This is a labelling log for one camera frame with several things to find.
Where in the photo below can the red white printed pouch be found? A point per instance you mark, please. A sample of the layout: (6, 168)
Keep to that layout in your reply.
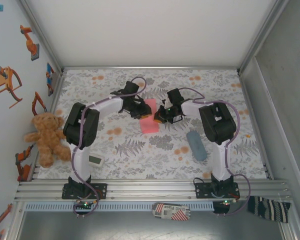
(171, 212)

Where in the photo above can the blue-grey case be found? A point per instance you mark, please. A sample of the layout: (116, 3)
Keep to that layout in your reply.
(196, 146)

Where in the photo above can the aluminium extrusion frame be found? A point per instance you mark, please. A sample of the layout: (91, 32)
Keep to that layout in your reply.
(150, 186)

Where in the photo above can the small green-lit circuit board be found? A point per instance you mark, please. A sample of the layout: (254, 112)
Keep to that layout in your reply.
(84, 204)
(227, 202)

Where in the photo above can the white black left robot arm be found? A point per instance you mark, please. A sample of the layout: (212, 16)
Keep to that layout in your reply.
(82, 130)

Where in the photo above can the orange gripper claw wall sticker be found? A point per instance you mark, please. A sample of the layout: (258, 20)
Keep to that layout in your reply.
(6, 81)

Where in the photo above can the white digital timer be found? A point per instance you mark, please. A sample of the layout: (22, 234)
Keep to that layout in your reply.
(96, 159)

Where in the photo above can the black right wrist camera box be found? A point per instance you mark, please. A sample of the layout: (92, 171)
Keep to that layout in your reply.
(175, 96)

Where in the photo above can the floral printed tablecloth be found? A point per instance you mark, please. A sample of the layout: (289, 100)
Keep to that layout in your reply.
(150, 155)

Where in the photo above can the blue orange machine wall sticker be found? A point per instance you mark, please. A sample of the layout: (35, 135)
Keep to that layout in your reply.
(50, 75)

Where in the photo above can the black white striped sock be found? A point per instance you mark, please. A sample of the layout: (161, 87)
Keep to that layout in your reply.
(267, 208)

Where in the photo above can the pink cloth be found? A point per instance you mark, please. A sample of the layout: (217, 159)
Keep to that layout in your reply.
(150, 126)

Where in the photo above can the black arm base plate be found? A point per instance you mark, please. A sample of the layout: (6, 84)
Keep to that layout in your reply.
(202, 191)
(102, 191)

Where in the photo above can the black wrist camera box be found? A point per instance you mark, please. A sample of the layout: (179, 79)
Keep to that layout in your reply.
(130, 87)
(175, 96)

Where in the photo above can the brown teddy bear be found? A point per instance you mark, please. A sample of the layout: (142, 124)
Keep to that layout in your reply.
(46, 140)

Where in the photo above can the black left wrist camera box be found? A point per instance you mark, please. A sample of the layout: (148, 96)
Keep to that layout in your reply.
(130, 87)

